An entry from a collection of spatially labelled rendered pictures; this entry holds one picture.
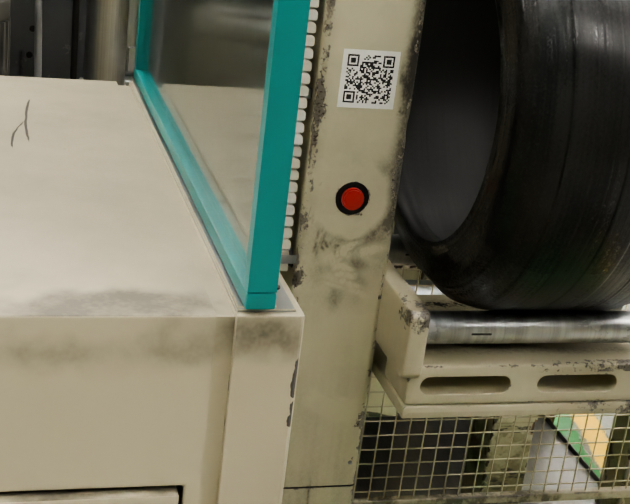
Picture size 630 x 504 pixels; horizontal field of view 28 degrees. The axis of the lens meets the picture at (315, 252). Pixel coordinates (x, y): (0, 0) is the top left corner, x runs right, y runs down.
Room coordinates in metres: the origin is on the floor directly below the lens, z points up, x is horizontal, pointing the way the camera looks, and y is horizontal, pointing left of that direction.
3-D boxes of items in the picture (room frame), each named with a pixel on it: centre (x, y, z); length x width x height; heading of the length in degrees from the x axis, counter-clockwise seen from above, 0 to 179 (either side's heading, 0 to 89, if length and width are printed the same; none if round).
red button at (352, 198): (1.56, -0.04, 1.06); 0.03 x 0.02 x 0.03; 107
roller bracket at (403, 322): (1.66, -0.09, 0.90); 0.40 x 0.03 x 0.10; 17
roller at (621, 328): (1.58, -0.30, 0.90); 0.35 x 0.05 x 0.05; 107
